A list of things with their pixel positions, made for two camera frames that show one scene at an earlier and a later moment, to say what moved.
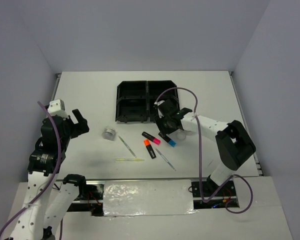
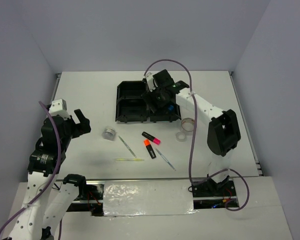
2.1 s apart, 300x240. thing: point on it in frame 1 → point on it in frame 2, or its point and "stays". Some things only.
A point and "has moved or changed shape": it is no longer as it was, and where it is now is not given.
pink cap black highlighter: (151, 138) stays
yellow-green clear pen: (130, 159) stays
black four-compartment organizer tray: (135, 99) stays
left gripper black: (79, 128) stays
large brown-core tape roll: (183, 132) has moved or changed shape
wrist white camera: (158, 103) → (150, 81)
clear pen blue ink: (162, 155) stays
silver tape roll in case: (109, 133) stays
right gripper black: (163, 129) → (149, 96)
